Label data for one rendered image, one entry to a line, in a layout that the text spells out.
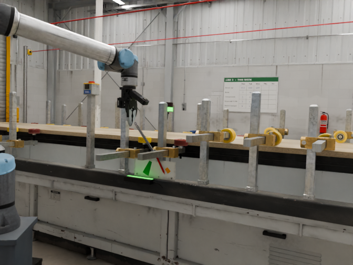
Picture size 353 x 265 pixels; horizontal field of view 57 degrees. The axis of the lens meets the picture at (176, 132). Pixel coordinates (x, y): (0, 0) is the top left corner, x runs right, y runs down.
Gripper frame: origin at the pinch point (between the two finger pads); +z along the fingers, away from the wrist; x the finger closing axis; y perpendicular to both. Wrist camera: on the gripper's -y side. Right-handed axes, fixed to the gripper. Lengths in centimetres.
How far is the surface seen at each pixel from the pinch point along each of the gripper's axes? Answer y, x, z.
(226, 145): -44, -27, 10
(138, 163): -1.3, -5.6, 22.1
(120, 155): 4.8, 3.0, 17.1
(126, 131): 8.6, -7.1, 4.8
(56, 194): 91, -31, 58
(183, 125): 316, -688, 23
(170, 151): -21.7, -5.6, 13.4
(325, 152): -94, -27, 10
